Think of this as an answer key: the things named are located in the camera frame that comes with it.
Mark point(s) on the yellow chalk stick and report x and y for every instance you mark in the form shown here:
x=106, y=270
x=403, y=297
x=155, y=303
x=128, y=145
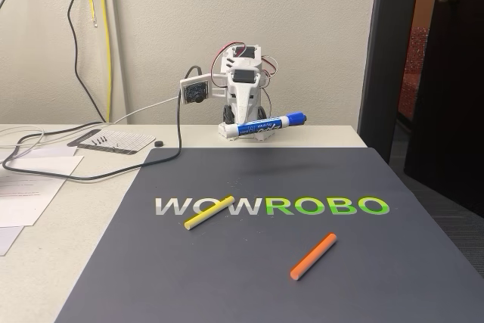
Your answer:
x=208, y=213

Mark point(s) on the grey door frame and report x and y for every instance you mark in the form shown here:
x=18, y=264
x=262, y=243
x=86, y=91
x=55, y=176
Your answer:
x=382, y=54

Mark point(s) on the white gripper camera module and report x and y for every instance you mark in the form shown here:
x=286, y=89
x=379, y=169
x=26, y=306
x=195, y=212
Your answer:
x=194, y=90

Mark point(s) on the blue dry-erase marker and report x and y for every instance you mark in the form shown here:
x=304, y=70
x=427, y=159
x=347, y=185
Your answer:
x=264, y=125

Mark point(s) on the white printed paper sheet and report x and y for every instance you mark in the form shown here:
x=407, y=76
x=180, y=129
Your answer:
x=30, y=202

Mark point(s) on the dark brown door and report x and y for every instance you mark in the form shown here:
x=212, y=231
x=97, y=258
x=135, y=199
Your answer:
x=453, y=92

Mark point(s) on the small black cap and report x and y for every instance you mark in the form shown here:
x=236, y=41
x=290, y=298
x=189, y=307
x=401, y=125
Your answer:
x=159, y=143

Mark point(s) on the orange chalk stick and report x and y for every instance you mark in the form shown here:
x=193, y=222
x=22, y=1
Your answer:
x=314, y=256

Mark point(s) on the blank white paper sheet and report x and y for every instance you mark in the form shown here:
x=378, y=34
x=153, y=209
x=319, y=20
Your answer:
x=56, y=152
x=7, y=240

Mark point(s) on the grey WOWROBO mat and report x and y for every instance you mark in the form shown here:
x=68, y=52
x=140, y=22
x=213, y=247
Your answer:
x=189, y=281

